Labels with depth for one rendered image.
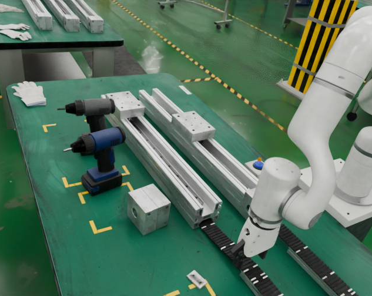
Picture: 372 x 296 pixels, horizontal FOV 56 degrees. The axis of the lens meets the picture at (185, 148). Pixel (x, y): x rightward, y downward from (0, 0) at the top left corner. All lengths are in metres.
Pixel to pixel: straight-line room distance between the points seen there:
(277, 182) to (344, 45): 0.31
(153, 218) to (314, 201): 0.49
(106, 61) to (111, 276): 2.03
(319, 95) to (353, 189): 0.69
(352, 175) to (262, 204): 0.61
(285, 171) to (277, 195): 0.06
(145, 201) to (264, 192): 0.39
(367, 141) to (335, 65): 0.58
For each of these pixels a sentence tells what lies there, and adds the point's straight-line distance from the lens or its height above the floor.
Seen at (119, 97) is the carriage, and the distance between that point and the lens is 1.54.
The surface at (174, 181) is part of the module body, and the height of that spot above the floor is 0.86.
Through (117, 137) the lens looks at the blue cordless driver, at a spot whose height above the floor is 0.98.
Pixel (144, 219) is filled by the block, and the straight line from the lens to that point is 1.04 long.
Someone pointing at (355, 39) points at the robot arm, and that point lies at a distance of 0.78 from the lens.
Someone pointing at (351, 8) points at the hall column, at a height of 1.02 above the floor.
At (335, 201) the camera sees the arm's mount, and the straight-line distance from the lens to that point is 1.38.
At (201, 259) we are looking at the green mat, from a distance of 1.05.
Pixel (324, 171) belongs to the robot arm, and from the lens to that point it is 0.77.
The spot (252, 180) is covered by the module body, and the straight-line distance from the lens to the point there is 1.24.
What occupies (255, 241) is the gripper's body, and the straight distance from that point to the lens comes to 0.90.
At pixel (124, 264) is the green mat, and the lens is 1.02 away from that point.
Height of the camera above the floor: 1.59
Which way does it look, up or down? 33 degrees down
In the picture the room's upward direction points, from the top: 9 degrees clockwise
